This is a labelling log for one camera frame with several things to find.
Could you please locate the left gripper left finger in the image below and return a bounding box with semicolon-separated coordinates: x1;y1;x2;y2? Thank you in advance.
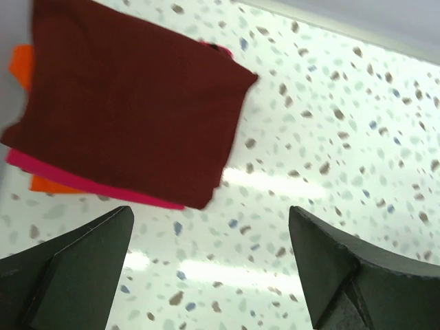
1;206;134;330

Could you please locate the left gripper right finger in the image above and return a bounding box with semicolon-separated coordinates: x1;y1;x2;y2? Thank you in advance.
289;206;439;329

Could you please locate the dark red t-shirt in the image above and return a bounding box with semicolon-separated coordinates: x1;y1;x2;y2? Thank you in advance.
1;1;258;209

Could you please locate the folded pink t-shirt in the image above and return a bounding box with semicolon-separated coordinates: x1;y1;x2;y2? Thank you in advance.
2;42;254;209

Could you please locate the folded orange t-shirt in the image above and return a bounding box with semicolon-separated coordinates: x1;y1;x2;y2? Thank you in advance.
8;44;85;194

